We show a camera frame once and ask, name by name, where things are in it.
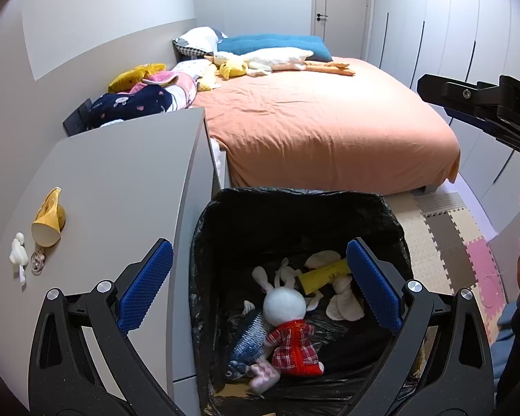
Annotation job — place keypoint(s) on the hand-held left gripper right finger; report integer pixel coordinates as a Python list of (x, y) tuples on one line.
[(372, 281)]

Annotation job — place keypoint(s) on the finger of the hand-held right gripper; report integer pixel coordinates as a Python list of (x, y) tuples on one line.
[(463, 95)]

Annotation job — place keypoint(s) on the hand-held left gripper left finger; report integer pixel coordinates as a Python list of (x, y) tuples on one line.
[(147, 281)]

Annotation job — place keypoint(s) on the white cloth piece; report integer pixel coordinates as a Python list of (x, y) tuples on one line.
[(323, 259), (344, 305)]

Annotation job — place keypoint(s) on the yellow box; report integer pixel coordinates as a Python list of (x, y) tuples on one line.
[(325, 275)]

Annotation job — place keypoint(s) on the white rabbit plush red dress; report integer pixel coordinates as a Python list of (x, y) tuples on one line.
[(286, 305)]

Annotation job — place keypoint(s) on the bin with black bag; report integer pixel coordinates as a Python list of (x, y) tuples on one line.
[(294, 221)]

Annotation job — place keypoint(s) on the dark blue fish plush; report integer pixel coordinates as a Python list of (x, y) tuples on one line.
[(253, 338)]

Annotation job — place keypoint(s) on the white wardrobe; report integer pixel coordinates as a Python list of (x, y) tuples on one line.
[(442, 21)]

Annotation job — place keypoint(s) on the foam puzzle floor mat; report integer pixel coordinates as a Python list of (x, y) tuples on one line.
[(455, 234)]

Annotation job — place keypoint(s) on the small round metal piece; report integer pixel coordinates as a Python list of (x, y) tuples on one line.
[(37, 262)]

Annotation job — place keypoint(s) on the yellow paper cone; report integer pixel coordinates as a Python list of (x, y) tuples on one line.
[(47, 225)]

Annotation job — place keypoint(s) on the small white figure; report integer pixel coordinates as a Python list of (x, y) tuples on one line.
[(18, 251)]

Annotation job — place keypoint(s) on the bed with orange sheet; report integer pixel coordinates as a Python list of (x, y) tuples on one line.
[(320, 130)]

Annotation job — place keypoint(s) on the grey room door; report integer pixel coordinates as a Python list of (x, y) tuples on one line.
[(342, 8)]

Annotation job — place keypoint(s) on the person's dark clothing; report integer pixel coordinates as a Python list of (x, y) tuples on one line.
[(518, 355)]

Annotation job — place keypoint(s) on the navy printed blanket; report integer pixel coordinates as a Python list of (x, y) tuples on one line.
[(130, 104)]

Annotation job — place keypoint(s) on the white goose plush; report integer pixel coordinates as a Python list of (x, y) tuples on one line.
[(277, 58)]

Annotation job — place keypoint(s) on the pink printed blanket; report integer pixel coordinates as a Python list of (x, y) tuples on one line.
[(180, 86)]

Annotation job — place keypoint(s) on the blue pillow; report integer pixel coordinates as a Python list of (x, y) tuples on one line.
[(268, 43)]

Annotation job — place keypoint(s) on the yellow plush toy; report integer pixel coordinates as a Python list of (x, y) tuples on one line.
[(232, 69)]

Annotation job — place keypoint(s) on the checkered white pillow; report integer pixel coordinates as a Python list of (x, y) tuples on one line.
[(195, 41)]

